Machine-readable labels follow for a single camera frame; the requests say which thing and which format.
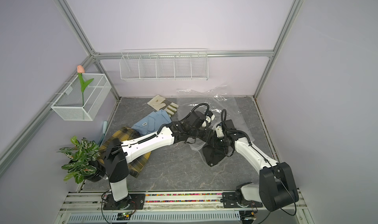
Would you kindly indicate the clear plastic vacuum bag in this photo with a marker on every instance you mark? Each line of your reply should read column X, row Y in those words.
column 218, row 99

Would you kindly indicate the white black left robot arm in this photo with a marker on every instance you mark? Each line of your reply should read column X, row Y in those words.
column 120, row 153

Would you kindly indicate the light blue shirt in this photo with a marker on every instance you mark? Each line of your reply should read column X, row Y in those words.
column 152, row 122

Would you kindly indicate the yellow plaid shirt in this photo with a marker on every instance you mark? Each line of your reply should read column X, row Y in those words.
column 126, row 133

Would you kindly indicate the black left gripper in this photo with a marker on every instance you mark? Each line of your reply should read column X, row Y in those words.
column 208, row 134

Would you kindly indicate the pink artificial tulip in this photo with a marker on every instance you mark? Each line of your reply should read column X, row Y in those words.
column 83, row 83

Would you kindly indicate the white wire wall shelf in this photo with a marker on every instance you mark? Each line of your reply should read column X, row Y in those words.
column 164, row 64

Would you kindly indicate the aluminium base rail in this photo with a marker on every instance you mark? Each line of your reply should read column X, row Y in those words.
column 198, row 204

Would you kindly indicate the black shirt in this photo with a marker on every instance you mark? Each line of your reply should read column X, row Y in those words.
column 215, row 150

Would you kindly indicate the white wire side basket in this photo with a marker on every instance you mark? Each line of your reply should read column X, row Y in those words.
column 68, row 103

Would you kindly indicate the cream green work glove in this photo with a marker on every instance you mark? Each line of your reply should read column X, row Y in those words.
column 161, row 103

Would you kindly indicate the green potted plant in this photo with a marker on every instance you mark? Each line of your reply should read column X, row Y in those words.
column 83, row 161

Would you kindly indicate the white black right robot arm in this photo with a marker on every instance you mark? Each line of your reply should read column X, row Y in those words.
column 276, row 186

